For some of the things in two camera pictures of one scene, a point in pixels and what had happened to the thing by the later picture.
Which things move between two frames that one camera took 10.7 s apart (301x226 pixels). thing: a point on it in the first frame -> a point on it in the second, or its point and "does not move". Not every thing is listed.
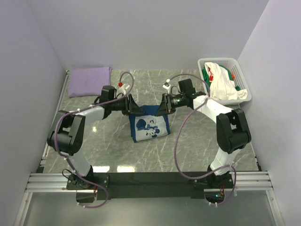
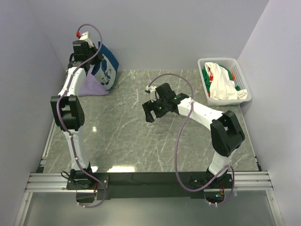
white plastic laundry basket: (233, 64) does not move
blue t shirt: (148, 125) -> (106, 72)
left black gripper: (130, 106) -> (99, 57)
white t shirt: (221, 86) does not move
